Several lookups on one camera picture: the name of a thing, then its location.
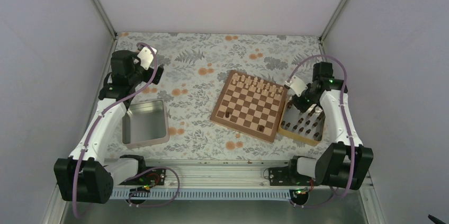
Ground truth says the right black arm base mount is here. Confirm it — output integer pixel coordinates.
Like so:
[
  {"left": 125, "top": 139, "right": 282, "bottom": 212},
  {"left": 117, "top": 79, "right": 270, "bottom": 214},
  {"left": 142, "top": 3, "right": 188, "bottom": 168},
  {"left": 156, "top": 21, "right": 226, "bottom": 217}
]
[{"left": 262, "top": 166, "right": 314, "bottom": 205}]

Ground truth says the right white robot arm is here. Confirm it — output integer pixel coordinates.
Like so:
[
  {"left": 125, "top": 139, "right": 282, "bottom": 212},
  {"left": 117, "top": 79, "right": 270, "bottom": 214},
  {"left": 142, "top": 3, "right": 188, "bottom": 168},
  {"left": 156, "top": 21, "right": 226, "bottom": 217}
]
[{"left": 285, "top": 61, "right": 374, "bottom": 193}]

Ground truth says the yellow tin with dark pieces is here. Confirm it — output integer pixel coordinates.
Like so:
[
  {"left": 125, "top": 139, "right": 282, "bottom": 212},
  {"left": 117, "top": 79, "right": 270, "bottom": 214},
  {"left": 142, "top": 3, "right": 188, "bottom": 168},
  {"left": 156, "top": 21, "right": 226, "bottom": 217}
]
[{"left": 277, "top": 95, "right": 325, "bottom": 146}]

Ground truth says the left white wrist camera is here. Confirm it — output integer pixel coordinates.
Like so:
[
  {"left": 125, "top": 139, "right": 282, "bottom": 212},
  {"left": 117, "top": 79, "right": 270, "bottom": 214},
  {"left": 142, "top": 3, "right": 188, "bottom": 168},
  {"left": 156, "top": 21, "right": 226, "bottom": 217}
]
[{"left": 137, "top": 47, "right": 157, "bottom": 70}]

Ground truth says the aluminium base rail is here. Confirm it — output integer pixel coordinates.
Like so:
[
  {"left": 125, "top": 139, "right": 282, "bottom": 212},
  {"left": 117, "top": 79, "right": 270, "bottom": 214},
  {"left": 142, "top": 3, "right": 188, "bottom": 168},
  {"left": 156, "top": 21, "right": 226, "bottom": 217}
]
[{"left": 112, "top": 160, "right": 328, "bottom": 202}]

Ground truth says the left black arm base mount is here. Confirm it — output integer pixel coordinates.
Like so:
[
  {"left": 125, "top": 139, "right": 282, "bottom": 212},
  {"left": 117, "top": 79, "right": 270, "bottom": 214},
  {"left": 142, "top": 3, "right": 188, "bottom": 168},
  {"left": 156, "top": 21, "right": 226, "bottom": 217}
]
[{"left": 120, "top": 168, "right": 166, "bottom": 193}]

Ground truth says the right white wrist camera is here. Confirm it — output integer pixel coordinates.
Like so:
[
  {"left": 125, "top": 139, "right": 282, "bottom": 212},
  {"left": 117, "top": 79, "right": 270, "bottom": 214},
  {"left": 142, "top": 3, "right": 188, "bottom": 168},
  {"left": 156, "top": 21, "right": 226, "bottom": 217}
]
[{"left": 284, "top": 76, "right": 308, "bottom": 97}]

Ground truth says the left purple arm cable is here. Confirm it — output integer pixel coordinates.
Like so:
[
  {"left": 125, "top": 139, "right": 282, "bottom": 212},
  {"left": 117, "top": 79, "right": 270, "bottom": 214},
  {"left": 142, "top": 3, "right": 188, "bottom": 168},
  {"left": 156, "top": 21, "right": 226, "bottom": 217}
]
[{"left": 71, "top": 42, "right": 158, "bottom": 220}]

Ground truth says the empty silver metal tin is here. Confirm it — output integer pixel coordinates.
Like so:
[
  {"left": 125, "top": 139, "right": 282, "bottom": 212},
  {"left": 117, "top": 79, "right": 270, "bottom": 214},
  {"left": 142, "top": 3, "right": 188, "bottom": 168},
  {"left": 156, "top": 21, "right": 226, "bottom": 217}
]
[{"left": 122, "top": 99, "right": 170, "bottom": 149}]

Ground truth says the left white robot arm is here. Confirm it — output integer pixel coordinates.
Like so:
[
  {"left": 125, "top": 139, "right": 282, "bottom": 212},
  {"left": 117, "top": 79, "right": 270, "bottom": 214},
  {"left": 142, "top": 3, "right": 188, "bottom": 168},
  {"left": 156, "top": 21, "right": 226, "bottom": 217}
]
[{"left": 53, "top": 44, "right": 164, "bottom": 203}]

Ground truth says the floral patterned table mat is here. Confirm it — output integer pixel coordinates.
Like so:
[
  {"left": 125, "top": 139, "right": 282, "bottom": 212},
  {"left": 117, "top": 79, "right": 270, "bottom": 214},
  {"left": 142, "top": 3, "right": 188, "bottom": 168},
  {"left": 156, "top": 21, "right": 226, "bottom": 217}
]
[{"left": 106, "top": 32, "right": 331, "bottom": 162}]

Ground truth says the wooden chessboard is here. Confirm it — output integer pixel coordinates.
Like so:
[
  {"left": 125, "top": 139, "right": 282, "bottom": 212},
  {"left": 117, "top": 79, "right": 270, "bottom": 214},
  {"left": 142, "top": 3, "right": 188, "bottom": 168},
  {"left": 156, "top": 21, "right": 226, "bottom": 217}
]
[{"left": 210, "top": 70, "right": 288, "bottom": 143}]

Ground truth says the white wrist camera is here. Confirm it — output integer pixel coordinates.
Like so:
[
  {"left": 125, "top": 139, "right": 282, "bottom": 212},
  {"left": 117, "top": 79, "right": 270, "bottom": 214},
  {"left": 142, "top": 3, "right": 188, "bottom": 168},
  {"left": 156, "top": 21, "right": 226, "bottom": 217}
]
[
  {"left": 137, "top": 47, "right": 157, "bottom": 70},
  {"left": 284, "top": 76, "right": 308, "bottom": 97}
]

